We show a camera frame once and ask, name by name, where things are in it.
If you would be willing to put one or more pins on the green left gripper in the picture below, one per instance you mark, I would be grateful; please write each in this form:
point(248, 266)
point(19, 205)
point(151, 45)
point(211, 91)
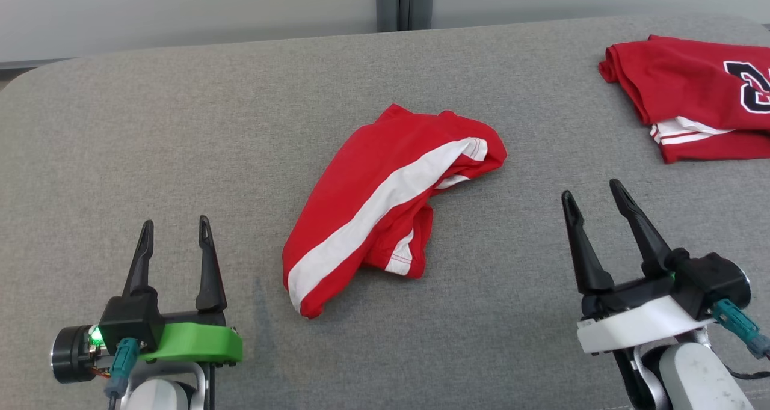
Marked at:
point(198, 341)

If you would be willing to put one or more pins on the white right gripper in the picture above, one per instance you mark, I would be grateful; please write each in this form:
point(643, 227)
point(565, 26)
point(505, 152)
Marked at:
point(637, 326)

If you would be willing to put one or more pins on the red jersey with white trim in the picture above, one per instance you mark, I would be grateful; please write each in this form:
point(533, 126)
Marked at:
point(680, 79)

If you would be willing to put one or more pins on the red shorts with white stripe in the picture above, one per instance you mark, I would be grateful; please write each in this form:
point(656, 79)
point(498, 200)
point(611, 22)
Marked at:
point(361, 175)

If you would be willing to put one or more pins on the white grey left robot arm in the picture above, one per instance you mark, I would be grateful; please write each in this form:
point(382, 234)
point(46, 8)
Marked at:
point(159, 395)

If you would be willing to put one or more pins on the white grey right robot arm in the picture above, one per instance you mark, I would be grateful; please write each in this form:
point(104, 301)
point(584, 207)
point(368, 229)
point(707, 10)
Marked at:
point(698, 380)

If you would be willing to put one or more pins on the grey fabric sofa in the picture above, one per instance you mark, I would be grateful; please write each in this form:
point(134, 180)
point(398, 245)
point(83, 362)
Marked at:
point(180, 157)

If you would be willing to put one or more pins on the black left wrist camera unit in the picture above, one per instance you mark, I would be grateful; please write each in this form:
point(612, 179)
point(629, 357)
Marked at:
point(129, 320)

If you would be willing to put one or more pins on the black wrist camera unit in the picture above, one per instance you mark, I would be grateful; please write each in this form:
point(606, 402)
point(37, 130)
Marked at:
point(710, 278)
point(129, 320)

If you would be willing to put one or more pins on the black right wrist camera unit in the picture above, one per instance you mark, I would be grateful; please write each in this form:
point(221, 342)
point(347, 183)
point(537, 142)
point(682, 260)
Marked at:
point(710, 278)

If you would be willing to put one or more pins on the grey aluminium wall rail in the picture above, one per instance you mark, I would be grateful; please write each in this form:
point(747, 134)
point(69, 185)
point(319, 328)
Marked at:
point(387, 1)

